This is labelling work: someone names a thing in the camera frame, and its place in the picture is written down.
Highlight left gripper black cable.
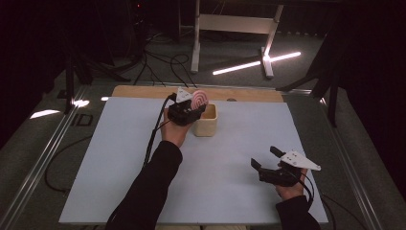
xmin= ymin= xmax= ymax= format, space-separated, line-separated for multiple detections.
xmin=142 ymin=92 xmax=177 ymax=169

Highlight beige square cup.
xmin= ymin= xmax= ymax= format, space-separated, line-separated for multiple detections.
xmin=191 ymin=103 xmax=219 ymax=138

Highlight person's left hand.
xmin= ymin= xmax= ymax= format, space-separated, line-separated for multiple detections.
xmin=160 ymin=109 xmax=194 ymax=149

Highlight white desk frame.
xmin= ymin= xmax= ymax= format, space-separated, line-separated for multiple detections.
xmin=190 ymin=0 xmax=284 ymax=80

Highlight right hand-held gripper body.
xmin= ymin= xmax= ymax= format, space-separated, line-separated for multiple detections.
xmin=258 ymin=149 xmax=322 ymax=188

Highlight black tripod stand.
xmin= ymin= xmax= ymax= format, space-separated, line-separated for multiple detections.
xmin=62 ymin=47 xmax=132 ymax=115

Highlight pale blue table mat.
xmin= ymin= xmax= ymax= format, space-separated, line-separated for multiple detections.
xmin=58 ymin=96 xmax=329 ymax=225

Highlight pink hairbrush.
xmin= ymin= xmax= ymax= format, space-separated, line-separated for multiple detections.
xmin=190 ymin=89 xmax=210 ymax=111

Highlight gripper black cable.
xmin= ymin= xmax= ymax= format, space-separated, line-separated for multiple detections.
xmin=286 ymin=168 xmax=316 ymax=211
xmin=142 ymin=92 xmax=177 ymax=169

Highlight person's right hand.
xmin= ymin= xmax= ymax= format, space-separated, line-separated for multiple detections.
xmin=274 ymin=168 xmax=308 ymax=201

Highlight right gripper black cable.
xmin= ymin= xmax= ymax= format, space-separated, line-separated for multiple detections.
xmin=286 ymin=168 xmax=316 ymax=211

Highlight black looped cable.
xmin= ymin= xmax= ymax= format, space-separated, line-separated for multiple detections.
xmin=44 ymin=135 xmax=94 ymax=195

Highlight aluminium rail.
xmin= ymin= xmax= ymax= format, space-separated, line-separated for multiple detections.
xmin=0 ymin=84 xmax=90 ymax=230
xmin=320 ymin=96 xmax=382 ymax=230

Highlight black angled stand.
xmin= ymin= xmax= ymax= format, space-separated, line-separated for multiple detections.
xmin=275 ymin=32 xmax=342 ymax=127

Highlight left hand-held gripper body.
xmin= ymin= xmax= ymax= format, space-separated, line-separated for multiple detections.
xmin=167 ymin=86 xmax=203 ymax=127

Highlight thin black cable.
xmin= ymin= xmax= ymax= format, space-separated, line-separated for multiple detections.
xmin=321 ymin=194 xmax=369 ymax=230

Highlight black floor cables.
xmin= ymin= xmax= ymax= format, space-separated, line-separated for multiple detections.
xmin=133 ymin=50 xmax=199 ymax=88

